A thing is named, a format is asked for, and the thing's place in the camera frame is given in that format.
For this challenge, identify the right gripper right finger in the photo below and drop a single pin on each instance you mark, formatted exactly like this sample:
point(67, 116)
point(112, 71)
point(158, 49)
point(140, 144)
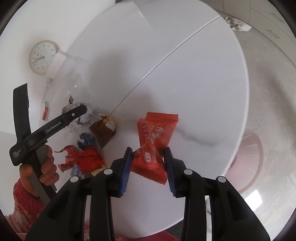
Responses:
point(231, 217)

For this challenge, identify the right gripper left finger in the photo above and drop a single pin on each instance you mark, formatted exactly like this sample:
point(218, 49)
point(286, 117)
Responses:
point(63, 217)

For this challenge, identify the red paper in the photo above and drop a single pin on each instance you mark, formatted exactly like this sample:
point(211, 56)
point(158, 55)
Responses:
point(89, 160)

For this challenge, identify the blue wrapper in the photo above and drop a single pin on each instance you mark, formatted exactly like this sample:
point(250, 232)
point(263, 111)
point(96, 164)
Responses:
point(86, 140)

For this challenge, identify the red snack wrapper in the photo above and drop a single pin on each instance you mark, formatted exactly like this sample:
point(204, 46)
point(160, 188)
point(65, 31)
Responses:
point(154, 133)

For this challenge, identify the white plastic trash bin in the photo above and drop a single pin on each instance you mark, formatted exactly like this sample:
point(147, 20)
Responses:
point(248, 162)

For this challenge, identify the person's left hand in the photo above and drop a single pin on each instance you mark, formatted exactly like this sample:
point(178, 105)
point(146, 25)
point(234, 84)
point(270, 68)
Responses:
point(49, 174)

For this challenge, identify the pink floral sleeve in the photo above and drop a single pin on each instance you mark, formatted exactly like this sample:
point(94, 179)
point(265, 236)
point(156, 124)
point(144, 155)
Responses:
point(26, 210)

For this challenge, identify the small red white packet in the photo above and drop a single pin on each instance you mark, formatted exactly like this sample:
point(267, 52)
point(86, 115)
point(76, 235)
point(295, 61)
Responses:
point(46, 111)

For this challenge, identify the red torn wrapper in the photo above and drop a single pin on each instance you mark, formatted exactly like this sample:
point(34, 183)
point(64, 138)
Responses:
point(69, 158)

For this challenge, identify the yellow crumpled wrapper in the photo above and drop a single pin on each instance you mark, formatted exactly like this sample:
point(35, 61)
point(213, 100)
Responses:
point(94, 173)

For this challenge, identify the white crumpled printed paper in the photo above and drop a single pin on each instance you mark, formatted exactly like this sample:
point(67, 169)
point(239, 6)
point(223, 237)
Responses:
point(82, 121)

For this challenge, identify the white box by clock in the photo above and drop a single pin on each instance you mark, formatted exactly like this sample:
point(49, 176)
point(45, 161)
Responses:
point(55, 65)

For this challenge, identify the white bag on floor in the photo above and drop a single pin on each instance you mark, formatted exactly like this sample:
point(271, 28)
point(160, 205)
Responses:
point(237, 25)

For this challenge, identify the round wall clock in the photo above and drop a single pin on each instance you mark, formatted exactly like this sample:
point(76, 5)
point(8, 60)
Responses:
point(41, 56)

